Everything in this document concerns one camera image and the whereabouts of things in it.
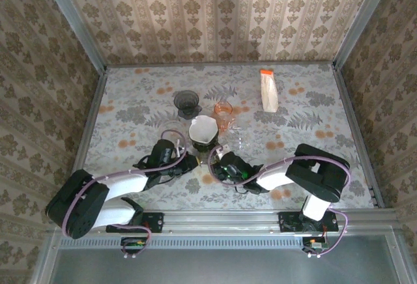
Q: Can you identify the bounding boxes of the long aluminium mounting rail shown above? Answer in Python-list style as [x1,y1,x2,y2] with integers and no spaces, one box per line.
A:
[48,208,400,238]

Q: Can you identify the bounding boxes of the green glass dripper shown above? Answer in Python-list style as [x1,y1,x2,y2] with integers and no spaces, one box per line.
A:
[191,132,220,154]

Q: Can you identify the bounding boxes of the grey metal sheet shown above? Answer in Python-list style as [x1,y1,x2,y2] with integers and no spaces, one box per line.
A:
[53,248,401,284]

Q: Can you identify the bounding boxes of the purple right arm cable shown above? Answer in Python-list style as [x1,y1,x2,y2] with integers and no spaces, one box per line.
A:
[208,147,352,259]

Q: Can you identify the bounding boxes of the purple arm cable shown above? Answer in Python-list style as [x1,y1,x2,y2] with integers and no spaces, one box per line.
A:
[61,130,188,259]
[208,147,352,259]

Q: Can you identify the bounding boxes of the orange glass carafe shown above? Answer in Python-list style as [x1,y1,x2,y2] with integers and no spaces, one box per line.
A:
[213,100,236,132]

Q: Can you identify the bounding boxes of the clear ribbed glass carafe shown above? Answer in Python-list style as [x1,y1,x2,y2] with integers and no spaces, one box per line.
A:
[227,127,253,153]

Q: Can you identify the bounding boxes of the white paper coffee filter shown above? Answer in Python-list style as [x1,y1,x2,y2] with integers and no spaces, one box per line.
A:
[188,114,218,145]

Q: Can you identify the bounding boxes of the aluminium table edge rail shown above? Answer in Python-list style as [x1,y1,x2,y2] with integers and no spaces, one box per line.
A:
[61,65,109,212]
[331,64,385,208]
[106,62,336,69]

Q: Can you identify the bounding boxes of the coffee filter pack orange label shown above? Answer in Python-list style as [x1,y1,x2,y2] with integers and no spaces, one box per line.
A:
[259,68,280,113]

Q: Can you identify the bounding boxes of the aluminium corner post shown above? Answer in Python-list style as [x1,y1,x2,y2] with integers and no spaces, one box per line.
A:
[331,0,397,72]
[40,0,109,72]

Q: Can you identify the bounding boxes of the floral patterned table cover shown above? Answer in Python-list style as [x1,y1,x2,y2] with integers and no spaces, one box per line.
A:
[70,65,375,210]

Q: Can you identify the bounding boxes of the slotted grey cable duct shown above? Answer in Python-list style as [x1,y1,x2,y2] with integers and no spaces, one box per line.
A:
[60,238,307,249]

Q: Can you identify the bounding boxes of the grey glass dripper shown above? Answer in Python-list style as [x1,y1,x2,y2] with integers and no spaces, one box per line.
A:
[173,90,203,121]

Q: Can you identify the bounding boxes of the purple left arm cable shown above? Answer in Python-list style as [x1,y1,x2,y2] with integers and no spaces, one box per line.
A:
[61,130,188,259]

